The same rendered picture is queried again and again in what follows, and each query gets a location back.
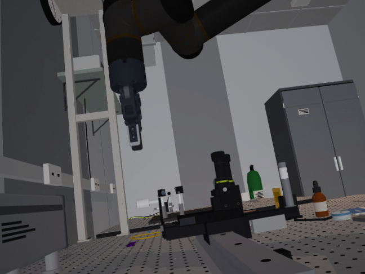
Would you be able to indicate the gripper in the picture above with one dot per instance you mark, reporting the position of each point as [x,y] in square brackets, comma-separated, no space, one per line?
[128,74]

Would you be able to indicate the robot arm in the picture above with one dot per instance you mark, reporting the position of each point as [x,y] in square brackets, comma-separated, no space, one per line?
[159,25]

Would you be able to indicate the black fence bar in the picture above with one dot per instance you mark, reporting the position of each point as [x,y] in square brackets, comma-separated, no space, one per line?
[271,212]

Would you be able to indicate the grey riser block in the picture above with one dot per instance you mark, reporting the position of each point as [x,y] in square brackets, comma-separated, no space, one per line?
[269,224]

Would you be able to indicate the white socket box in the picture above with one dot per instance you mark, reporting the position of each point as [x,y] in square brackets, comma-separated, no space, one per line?
[52,173]
[95,184]
[112,188]

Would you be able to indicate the white cylinder laser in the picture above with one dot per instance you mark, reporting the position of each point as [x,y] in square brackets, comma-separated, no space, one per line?
[145,203]

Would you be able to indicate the black lens tube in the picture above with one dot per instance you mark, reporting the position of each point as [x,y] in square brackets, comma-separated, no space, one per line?
[222,168]

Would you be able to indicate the black and white round disc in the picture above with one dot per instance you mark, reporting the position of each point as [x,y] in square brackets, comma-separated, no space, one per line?
[51,11]

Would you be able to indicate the purple square chip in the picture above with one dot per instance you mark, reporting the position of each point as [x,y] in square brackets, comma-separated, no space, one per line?
[131,244]

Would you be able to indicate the green gas bottle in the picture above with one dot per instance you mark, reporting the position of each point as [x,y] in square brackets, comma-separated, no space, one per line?
[254,181]

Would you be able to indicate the small white box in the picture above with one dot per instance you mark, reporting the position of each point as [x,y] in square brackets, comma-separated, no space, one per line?
[245,196]

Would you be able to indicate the grey instrument box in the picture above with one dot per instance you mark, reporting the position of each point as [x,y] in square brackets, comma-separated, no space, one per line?
[31,228]

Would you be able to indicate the yellow card box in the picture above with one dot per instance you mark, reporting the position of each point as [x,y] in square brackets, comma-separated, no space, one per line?
[276,197]

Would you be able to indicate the grey two-door cabinet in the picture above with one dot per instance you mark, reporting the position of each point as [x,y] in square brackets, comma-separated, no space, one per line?
[313,137]

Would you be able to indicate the amber dropper bottle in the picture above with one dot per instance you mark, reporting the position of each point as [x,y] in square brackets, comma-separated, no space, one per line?
[320,202]

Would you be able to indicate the light blue tape roll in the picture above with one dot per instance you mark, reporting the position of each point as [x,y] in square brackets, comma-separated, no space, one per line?
[341,215]

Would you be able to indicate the blue book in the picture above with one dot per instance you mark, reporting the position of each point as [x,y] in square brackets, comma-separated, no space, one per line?
[359,211]

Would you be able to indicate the grey wall box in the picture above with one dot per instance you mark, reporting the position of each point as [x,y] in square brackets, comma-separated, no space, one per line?
[149,54]

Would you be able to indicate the white frame shelf unit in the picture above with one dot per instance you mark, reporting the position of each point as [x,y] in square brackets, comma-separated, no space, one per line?
[71,114]

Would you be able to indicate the black optic post mount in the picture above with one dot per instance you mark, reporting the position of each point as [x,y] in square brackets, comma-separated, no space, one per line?
[162,197]
[179,197]

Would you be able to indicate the white optic post mount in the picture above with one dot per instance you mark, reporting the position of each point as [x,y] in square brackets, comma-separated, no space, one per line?
[170,199]

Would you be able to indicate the grey wall trunking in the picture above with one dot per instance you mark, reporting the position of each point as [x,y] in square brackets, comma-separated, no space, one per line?
[22,174]

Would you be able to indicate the grey post with white band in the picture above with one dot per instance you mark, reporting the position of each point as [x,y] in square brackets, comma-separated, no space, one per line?
[286,185]

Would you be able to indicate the grey rail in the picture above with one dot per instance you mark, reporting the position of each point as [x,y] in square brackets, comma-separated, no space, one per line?
[245,254]

